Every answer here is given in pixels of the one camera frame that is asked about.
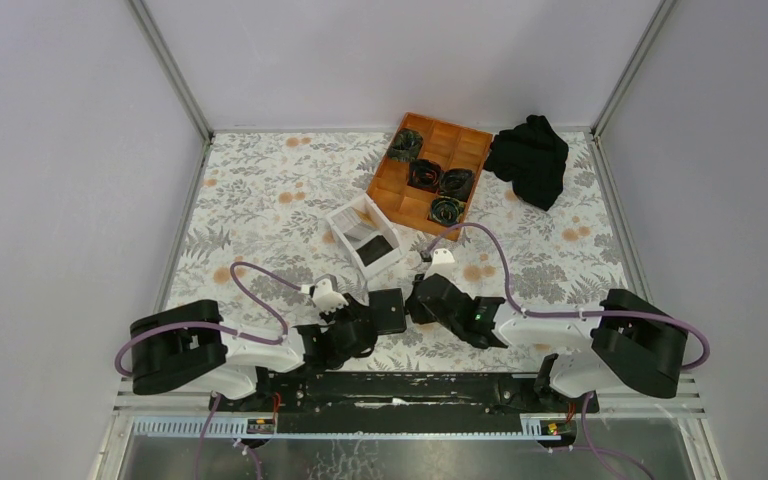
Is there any dark rolled item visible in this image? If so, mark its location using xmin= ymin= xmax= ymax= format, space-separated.
xmin=438 ymin=168 xmax=475 ymax=202
xmin=408 ymin=158 xmax=443 ymax=193
xmin=428 ymin=196 xmax=466 ymax=227
xmin=386 ymin=128 xmax=424 ymax=163

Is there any slotted cable duct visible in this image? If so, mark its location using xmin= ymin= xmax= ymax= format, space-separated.
xmin=132 ymin=415 xmax=562 ymax=441

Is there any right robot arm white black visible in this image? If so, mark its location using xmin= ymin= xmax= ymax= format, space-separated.
xmin=405 ymin=274 xmax=689 ymax=412

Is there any dark rolled item right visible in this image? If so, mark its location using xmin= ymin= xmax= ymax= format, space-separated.
xmin=438 ymin=168 xmax=475 ymax=202

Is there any dark rolled item bottom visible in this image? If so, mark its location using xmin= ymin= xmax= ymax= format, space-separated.
xmin=428 ymin=196 xmax=466 ymax=227

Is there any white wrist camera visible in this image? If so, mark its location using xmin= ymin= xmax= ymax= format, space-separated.
xmin=424 ymin=248 xmax=457 ymax=282
xmin=309 ymin=275 xmax=349 ymax=314

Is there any dark rolled item middle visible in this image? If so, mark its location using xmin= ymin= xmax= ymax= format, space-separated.
xmin=408 ymin=158 xmax=443 ymax=193

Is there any white plastic card box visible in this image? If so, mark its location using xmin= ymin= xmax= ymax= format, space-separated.
xmin=325 ymin=194 xmax=405 ymax=280

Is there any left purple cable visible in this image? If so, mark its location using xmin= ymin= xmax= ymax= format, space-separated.
xmin=113 ymin=260 xmax=315 ymax=480

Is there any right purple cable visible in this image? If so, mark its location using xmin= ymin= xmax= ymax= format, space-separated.
xmin=419 ymin=221 xmax=714 ymax=480

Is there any black crumpled cloth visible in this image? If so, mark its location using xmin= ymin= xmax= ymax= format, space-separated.
xmin=483 ymin=114 xmax=569 ymax=211

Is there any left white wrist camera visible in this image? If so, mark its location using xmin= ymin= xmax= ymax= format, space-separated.
xmin=309 ymin=275 xmax=349 ymax=314

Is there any purple cable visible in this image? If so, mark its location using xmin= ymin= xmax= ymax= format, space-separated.
xmin=419 ymin=221 xmax=714 ymax=480
xmin=113 ymin=260 xmax=315 ymax=480

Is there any dark rolled item top left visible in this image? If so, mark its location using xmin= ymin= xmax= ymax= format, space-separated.
xmin=386 ymin=128 xmax=424 ymax=163

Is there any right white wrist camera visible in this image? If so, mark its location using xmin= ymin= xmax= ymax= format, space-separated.
xmin=424 ymin=248 xmax=457 ymax=282

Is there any black card in box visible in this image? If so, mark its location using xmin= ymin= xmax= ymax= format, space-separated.
xmin=356 ymin=235 xmax=394 ymax=266

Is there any black leather card holder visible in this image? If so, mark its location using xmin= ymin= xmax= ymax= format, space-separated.
xmin=368 ymin=288 xmax=407 ymax=335

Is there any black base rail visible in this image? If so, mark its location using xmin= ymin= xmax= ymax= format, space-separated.
xmin=218 ymin=372 xmax=600 ymax=426

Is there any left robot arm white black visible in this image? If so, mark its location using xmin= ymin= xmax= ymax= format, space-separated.
xmin=114 ymin=299 xmax=378 ymax=411

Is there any orange compartment tray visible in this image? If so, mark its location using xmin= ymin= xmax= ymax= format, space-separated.
xmin=366 ymin=113 xmax=493 ymax=234

